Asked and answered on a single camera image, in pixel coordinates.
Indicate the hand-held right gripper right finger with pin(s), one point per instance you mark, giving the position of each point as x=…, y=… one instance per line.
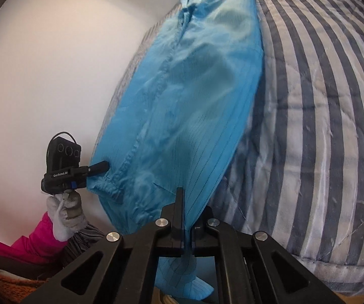
x=201, y=237

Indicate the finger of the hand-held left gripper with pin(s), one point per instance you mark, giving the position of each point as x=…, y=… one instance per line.
x=98, y=167

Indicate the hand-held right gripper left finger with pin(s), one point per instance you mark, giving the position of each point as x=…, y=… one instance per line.
x=178, y=215

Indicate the light blue work garment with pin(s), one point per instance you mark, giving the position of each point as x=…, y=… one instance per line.
x=185, y=101

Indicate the person's left hand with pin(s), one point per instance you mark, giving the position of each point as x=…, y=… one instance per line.
x=66, y=215

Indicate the blue white striped quilt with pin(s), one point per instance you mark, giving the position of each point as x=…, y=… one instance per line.
x=311, y=117

